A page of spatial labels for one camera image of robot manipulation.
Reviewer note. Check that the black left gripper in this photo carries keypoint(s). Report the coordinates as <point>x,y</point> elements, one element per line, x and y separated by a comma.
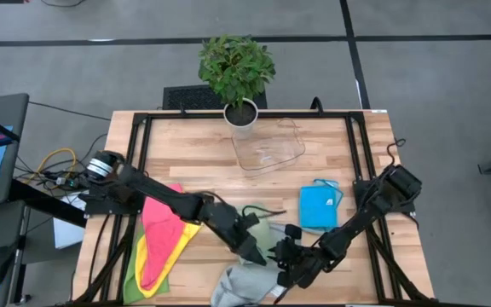
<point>228,224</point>

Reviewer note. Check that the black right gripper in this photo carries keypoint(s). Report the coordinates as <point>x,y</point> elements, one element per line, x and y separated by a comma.
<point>307,264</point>

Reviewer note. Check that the pale green-edged towel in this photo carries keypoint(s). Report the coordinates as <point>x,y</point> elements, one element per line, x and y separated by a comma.
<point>267,234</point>

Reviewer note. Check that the grey waffle towel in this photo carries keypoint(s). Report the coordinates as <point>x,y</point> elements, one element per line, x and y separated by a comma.
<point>241,285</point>

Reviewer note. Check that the light blue teal-edged towel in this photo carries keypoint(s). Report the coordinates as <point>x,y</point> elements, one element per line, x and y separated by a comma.
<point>340,192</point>

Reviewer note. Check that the pink towel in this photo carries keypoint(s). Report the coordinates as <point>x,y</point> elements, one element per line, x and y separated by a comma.
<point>162,230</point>

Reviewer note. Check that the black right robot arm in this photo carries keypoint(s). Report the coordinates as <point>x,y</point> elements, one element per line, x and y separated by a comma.
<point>356,230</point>

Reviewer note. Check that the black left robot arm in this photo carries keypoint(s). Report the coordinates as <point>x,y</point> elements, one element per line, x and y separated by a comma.
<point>164,194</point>

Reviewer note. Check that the white paper tag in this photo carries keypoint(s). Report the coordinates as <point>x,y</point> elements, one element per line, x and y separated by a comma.
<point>277,291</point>

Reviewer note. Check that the yellow towel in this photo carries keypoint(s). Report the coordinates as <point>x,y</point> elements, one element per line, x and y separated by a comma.
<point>186,234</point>

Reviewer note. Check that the clear plastic bin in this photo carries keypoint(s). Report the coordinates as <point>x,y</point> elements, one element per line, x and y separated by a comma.
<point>271,149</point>

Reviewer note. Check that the green towel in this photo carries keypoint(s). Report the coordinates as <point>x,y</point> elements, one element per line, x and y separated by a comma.
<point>130,285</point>

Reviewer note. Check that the white plant pot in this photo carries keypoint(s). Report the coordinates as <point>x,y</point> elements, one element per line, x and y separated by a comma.
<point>240,115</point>

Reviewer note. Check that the black floor vent grille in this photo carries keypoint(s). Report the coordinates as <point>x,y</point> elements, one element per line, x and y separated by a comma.
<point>194,98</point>

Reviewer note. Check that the white table edge sticker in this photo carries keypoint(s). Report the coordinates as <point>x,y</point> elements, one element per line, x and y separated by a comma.
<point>378,111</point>

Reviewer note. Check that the green leafy plant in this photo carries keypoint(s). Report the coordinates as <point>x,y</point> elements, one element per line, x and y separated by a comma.
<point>237,66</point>

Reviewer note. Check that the black metal table frame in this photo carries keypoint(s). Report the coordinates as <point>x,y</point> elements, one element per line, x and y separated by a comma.
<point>292,115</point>

